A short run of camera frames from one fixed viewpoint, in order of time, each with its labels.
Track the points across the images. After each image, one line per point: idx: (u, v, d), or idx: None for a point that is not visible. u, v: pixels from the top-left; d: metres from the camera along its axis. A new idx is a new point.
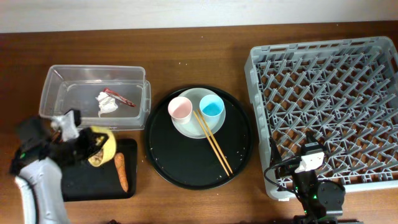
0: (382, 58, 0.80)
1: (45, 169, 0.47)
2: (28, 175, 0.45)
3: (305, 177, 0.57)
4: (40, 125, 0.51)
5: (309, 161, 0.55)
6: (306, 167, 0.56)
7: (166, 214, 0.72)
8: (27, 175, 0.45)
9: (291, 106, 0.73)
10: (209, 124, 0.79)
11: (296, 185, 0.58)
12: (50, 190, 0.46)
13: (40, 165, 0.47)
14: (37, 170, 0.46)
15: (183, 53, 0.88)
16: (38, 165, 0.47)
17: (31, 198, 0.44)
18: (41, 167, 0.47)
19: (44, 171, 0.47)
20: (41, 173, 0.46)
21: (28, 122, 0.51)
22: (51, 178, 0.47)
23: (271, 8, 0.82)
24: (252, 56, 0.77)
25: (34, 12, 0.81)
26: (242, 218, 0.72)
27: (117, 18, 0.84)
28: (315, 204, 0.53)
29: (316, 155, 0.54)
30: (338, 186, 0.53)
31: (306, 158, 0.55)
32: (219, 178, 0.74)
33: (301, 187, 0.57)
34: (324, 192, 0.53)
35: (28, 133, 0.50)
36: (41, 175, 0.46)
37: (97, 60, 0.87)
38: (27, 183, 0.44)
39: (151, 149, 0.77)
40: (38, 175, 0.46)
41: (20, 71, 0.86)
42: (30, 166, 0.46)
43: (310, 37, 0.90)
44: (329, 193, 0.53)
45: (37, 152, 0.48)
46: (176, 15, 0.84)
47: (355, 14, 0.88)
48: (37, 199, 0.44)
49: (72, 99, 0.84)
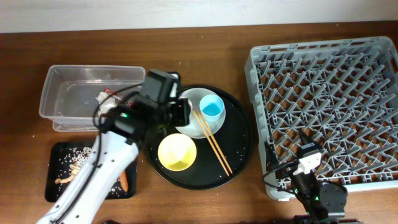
0: (382, 58, 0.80)
1: (117, 157, 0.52)
2: (104, 149, 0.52)
3: (306, 181, 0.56)
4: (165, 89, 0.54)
5: (308, 163, 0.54)
6: (305, 169, 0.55)
7: (167, 215, 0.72)
8: (104, 147, 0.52)
9: (290, 106, 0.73)
10: (209, 124, 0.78)
11: (296, 187, 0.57)
12: (101, 185, 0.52)
13: (124, 148, 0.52)
14: (114, 152, 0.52)
15: (183, 53, 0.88)
16: (121, 145, 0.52)
17: (88, 172, 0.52)
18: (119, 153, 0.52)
19: (117, 158, 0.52)
20: (111, 159, 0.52)
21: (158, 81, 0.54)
22: (111, 176, 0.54)
23: (271, 9, 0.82)
24: (252, 56, 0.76)
25: (33, 12, 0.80)
26: (243, 218, 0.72)
27: (116, 17, 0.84)
28: (320, 206, 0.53)
29: (314, 155, 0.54)
30: (341, 188, 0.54)
31: (306, 160, 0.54)
32: (219, 178, 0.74)
33: (301, 188, 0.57)
34: (325, 193, 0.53)
35: (152, 90, 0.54)
36: (108, 161, 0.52)
37: (97, 60, 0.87)
38: (102, 160, 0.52)
39: (151, 149, 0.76)
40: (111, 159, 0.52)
41: (18, 71, 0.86)
42: (112, 139, 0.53)
43: (310, 37, 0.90)
44: (331, 195, 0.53)
45: (137, 123, 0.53)
46: (176, 14, 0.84)
47: (355, 15, 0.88)
48: (91, 179, 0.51)
49: (71, 99, 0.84)
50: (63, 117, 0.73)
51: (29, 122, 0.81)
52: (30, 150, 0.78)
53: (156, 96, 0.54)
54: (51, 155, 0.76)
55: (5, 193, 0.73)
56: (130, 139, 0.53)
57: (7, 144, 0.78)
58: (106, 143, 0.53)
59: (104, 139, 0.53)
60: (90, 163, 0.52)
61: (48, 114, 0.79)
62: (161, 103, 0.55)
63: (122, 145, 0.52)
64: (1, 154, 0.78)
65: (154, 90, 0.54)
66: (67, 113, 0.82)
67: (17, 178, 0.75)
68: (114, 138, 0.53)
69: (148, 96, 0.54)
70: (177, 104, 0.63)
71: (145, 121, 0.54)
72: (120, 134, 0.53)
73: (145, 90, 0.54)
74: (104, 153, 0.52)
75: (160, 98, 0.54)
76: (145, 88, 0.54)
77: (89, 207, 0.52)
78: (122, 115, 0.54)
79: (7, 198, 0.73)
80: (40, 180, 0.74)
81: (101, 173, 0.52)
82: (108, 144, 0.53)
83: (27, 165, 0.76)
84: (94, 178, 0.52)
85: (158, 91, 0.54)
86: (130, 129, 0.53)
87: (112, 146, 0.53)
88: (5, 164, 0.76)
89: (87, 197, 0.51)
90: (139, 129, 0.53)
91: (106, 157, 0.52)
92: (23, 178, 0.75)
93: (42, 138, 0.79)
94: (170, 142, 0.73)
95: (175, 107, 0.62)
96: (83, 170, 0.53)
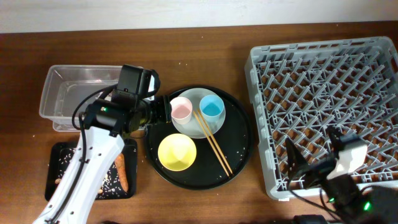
0: (382, 58, 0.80)
1: (105, 149, 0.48)
2: (89, 144, 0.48)
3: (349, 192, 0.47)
4: (144, 80, 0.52)
5: (351, 160, 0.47)
6: (347, 168, 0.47)
7: (167, 215, 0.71)
8: (89, 141, 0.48)
9: (290, 106, 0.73)
10: (209, 124, 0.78)
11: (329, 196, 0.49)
12: (94, 177, 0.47)
13: (111, 140, 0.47)
14: (100, 144, 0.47)
15: (183, 53, 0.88)
16: (106, 138, 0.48)
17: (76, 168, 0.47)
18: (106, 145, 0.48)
19: (106, 150, 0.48)
20: (99, 152, 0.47)
21: (137, 71, 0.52)
22: (102, 171, 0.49)
23: (271, 9, 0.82)
24: (252, 56, 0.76)
25: (33, 12, 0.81)
26: (243, 218, 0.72)
27: (116, 18, 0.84)
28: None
29: (357, 149, 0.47)
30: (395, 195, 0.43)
31: (348, 155, 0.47)
32: (219, 178, 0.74)
33: (337, 197, 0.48)
34: (381, 201, 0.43)
35: (130, 81, 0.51)
36: (97, 155, 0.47)
37: (98, 60, 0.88)
38: (90, 155, 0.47)
39: (151, 148, 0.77)
40: (98, 153, 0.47)
41: (19, 71, 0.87)
42: (95, 135, 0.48)
43: (310, 37, 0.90)
44: (388, 203, 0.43)
45: (119, 113, 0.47)
46: (176, 14, 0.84)
47: (354, 15, 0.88)
48: (80, 175, 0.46)
49: (72, 99, 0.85)
50: (63, 117, 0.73)
51: (29, 122, 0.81)
52: (30, 150, 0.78)
53: (135, 86, 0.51)
54: (51, 155, 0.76)
55: (4, 193, 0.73)
56: (114, 131, 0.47)
57: (7, 144, 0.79)
58: (90, 137, 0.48)
59: (87, 134, 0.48)
60: (77, 158, 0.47)
61: (48, 114, 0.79)
62: (140, 95, 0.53)
63: (106, 139, 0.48)
64: (1, 154, 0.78)
65: (132, 79, 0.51)
66: (68, 113, 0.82)
67: (17, 178, 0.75)
68: (95, 132, 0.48)
69: (127, 88, 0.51)
70: (155, 102, 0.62)
71: (127, 112, 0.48)
72: (102, 129, 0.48)
73: (124, 82, 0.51)
74: (89, 147, 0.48)
75: (140, 89, 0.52)
76: (124, 79, 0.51)
77: (85, 201, 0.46)
78: (101, 109, 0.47)
79: (7, 198, 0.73)
80: (40, 180, 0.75)
81: (92, 165, 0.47)
82: (92, 138, 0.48)
83: (27, 165, 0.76)
84: (85, 173, 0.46)
85: (137, 81, 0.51)
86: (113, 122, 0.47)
87: (96, 139, 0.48)
88: (5, 164, 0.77)
89: (83, 191, 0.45)
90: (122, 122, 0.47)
91: (92, 151, 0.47)
92: (23, 178, 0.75)
93: (43, 138, 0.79)
94: (170, 142, 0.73)
95: (154, 106, 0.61)
96: (71, 167, 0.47)
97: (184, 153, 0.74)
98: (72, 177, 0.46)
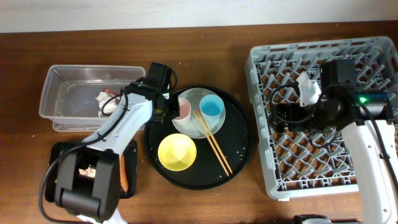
0: (382, 58, 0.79)
1: (143, 106, 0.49)
2: (129, 100, 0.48)
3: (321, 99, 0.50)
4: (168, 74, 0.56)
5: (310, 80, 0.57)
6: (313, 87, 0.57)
7: (167, 215, 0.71)
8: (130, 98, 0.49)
9: (288, 93, 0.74)
10: (209, 124, 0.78)
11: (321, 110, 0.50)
12: (133, 122, 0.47)
13: (146, 102, 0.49)
14: (139, 100, 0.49)
15: (184, 53, 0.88)
16: (142, 100, 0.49)
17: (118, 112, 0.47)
18: (143, 103, 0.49)
19: (144, 106, 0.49)
20: (137, 106, 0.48)
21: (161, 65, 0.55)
22: (138, 124, 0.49)
23: (271, 9, 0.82)
24: (252, 56, 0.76)
25: (33, 12, 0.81)
26: (243, 218, 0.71)
27: (116, 17, 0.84)
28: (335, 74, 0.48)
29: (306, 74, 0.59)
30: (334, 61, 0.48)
31: (303, 77, 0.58)
32: (219, 178, 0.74)
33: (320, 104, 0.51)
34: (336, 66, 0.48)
35: (158, 71, 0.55)
36: (137, 106, 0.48)
37: (98, 60, 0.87)
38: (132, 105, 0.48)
39: (151, 148, 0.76)
40: (137, 106, 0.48)
41: (19, 71, 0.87)
42: (133, 96, 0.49)
43: (310, 37, 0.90)
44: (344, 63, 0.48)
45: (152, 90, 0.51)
46: (176, 14, 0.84)
47: (355, 15, 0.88)
48: (122, 118, 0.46)
49: (71, 99, 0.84)
50: (62, 117, 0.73)
51: (29, 122, 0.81)
52: (30, 150, 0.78)
53: (161, 76, 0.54)
54: (51, 155, 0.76)
55: (4, 192, 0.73)
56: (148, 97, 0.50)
57: (7, 144, 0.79)
58: (131, 96, 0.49)
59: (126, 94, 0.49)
60: (119, 107, 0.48)
61: (48, 114, 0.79)
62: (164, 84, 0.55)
63: (142, 100, 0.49)
64: (1, 154, 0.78)
65: (160, 70, 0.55)
66: (67, 113, 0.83)
67: (17, 178, 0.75)
68: (134, 96, 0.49)
69: (154, 76, 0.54)
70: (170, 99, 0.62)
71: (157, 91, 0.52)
72: (138, 95, 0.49)
73: (151, 72, 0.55)
74: (130, 102, 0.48)
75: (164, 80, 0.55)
76: (151, 70, 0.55)
77: (123, 140, 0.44)
78: (137, 85, 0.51)
79: (7, 198, 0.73)
80: (40, 180, 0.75)
81: (133, 113, 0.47)
82: (133, 97, 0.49)
83: (28, 163, 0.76)
84: (127, 117, 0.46)
85: (162, 71, 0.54)
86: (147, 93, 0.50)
87: (135, 98, 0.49)
88: (5, 163, 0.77)
89: (122, 129, 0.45)
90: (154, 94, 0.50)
91: (134, 103, 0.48)
92: (23, 178, 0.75)
93: (42, 138, 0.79)
94: (170, 141, 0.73)
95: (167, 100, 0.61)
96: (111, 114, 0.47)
97: (184, 152, 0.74)
98: (115, 117, 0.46)
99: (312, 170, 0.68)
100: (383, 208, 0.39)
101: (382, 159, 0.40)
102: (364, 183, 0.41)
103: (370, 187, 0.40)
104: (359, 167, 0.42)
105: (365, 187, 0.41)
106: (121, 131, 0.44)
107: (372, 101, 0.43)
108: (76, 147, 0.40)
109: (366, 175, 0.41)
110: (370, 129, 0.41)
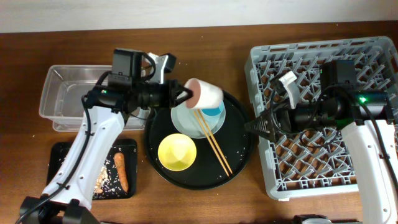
0: (382, 58, 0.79)
1: (109, 124, 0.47)
2: (93, 119, 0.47)
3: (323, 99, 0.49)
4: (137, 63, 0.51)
5: None
6: None
7: (167, 215, 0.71)
8: (92, 117, 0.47)
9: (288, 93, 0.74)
10: (209, 124, 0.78)
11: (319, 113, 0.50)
12: (99, 149, 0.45)
13: (112, 117, 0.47)
14: (102, 118, 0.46)
15: (184, 53, 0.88)
16: (109, 116, 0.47)
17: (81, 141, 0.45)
18: (107, 122, 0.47)
19: (109, 124, 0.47)
20: (102, 126, 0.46)
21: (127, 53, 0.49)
22: (108, 142, 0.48)
23: (271, 8, 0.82)
24: (252, 56, 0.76)
25: (33, 12, 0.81)
26: (243, 218, 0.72)
27: (116, 17, 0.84)
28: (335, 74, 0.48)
29: None
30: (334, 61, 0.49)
31: None
32: (219, 178, 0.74)
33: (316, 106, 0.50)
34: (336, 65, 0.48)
35: (124, 65, 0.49)
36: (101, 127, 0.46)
37: (98, 60, 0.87)
38: (94, 128, 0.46)
39: (151, 148, 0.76)
40: (101, 126, 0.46)
41: (19, 71, 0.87)
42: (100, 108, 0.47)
43: (310, 37, 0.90)
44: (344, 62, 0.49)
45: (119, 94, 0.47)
46: (176, 14, 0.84)
47: (355, 15, 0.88)
48: (86, 147, 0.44)
49: (71, 99, 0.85)
50: (62, 117, 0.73)
51: (29, 122, 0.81)
52: (30, 150, 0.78)
53: (128, 70, 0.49)
54: (51, 155, 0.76)
55: (4, 192, 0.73)
56: (114, 109, 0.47)
57: (7, 144, 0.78)
58: (94, 114, 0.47)
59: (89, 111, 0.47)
60: (81, 132, 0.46)
61: (48, 114, 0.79)
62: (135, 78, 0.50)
63: (109, 115, 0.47)
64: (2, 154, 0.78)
65: (127, 62, 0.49)
66: (67, 113, 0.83)
67: (17, 177, 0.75)
68: (100, 110, 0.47)
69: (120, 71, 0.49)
70: None
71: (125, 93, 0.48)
72: (103, 108, 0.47)
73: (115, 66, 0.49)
74: (93, 122, 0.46)
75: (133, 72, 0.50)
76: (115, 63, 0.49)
77: (91, 171, 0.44)
78: (101, 91, 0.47)
79: (7, 198, 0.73)
80: (40, 180, 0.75)
81: (97, 137, 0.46)
82: (97, 114, 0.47)
83: (28, 163, 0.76)
84: (91, 144, 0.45)
85: (130, 63, 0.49)
86: (112, 102, 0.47)
87: (99, 115, 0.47)
88: (5, 163, 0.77)
89: (89, 159, 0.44)
90: (122, 100, 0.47)
91: (97, 125, 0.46)
92: (23, 178, 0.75)
93: (42, 138, 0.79)
94: (170, 141, 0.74)
95: None
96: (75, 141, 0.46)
97: (183, 152, 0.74)
98: (79, 148, 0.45)
99: (312, 170, 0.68)
100: (383, 208, 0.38)
101: (382, 159, 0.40)
102: (364, 183, 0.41)
103: (371, 190, 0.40)
104: (359, 167, 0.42)
105: (365, 190, 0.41)
106: (87, 163, 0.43)
107: (372, 101, 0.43)
108: (40, 203, 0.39)
109: (365, 177, 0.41)
110: (371, 129, 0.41)
